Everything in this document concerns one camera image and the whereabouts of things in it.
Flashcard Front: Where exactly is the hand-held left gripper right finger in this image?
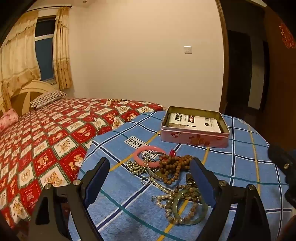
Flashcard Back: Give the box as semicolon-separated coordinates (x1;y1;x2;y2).
189;158;272;241

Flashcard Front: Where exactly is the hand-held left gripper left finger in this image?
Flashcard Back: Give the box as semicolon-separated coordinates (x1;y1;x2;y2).
29;157;110;241

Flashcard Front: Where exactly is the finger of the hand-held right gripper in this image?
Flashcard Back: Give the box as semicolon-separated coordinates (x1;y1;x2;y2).
268;144;296;179
285;185;296;209

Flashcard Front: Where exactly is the wooden bead necklace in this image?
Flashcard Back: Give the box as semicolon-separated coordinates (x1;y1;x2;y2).
158;154;195;184

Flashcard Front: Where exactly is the brown bead bracelet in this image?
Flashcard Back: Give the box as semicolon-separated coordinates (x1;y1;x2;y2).
165;184;201;225

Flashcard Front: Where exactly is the pearl necklace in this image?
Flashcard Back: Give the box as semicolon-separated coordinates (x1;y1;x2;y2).
148;177;178;208

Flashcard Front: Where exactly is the green jade bangle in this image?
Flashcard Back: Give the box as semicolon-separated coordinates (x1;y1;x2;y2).
172;189;208;225

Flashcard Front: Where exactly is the pink tin box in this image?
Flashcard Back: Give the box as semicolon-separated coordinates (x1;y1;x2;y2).
161;106;230;148

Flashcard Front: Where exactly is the silver bangle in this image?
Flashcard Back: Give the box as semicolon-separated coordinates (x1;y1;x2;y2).
145;155;164;181

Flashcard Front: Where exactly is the pink bangle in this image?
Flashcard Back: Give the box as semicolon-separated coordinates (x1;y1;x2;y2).
133;146;167;168

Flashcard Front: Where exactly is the blue plaid cloth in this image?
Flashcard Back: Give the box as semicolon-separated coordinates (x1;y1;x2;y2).
68;111;294;241

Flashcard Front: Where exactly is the red patterned bedspread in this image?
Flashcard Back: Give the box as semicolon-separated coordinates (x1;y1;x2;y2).
0;97;167;232

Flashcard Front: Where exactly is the white printed card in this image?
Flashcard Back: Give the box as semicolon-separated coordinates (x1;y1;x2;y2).
167;112;222;133

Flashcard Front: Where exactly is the brown wooden door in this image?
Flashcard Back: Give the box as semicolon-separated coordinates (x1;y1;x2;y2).
264;5;296;149

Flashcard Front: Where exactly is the striped pillow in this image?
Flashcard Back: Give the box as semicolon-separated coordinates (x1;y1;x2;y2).
30;91;67;109

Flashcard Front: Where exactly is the pink pillow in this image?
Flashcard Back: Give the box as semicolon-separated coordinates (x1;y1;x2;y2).
0;109;19;132

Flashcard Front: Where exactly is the cream wooden headboard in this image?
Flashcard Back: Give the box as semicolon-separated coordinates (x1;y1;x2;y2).
0;80;58;116

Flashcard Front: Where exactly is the red door decoration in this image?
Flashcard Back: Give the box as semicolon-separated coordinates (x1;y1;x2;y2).
279;22;296;49

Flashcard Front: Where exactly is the window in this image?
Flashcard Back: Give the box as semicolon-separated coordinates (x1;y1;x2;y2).
35;17;57;82

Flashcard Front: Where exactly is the wide beige curtain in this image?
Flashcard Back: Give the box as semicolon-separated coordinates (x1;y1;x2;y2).
0;10;42;112

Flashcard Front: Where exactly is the silver bead chain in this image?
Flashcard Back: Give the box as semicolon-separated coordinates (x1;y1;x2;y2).
126;153;160;175

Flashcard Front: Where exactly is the brown door frame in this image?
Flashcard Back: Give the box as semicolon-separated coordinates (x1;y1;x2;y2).
215;0;229;114

